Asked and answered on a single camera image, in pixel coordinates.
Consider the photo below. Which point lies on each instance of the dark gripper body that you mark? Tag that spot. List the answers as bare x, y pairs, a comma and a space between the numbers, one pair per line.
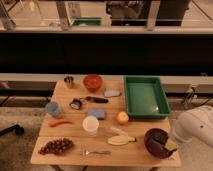
160, 138

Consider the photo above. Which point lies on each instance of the purple bowl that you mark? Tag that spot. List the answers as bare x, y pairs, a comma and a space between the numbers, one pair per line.
154, 148

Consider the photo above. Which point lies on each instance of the grey whiteboard eraser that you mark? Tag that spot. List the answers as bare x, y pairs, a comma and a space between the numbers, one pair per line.
111, 93

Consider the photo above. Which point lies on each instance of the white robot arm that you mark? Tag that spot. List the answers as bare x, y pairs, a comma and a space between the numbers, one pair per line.
193, 123

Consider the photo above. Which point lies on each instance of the red bowl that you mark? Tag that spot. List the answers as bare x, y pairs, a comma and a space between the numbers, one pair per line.
92, 82

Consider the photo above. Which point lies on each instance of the yellow banana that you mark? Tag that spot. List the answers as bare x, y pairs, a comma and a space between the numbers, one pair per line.
121, 140

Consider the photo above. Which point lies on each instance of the red yellow apple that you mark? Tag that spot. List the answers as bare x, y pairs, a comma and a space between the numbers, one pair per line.
122, 118

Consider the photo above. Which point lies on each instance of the green plastic tray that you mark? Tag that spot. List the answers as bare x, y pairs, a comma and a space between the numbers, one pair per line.
145, 98

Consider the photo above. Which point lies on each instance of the blue sponge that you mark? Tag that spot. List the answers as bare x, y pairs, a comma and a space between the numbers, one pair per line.
100, 114

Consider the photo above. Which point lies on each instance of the white plastic cup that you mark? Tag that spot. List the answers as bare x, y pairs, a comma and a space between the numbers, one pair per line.
90, 124

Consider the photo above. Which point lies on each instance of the wooden table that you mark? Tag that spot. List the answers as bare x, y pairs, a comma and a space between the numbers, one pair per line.
133, 154

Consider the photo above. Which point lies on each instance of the metal fork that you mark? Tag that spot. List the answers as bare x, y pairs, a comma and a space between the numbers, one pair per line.
87, 152

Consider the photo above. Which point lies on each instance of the bunch of dark grapes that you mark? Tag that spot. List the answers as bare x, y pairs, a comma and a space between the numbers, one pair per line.
57, 146

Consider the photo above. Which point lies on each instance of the small metal cup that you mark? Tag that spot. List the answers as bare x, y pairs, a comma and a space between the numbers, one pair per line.
69, 81

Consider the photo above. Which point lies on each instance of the blue plastic cup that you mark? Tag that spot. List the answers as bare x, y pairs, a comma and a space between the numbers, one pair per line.
53, 109

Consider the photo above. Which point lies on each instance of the green box in background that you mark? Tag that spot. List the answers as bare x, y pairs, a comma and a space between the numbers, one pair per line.
90, 21

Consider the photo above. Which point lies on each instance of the black handled tool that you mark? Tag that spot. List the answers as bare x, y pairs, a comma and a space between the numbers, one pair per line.
96, 99

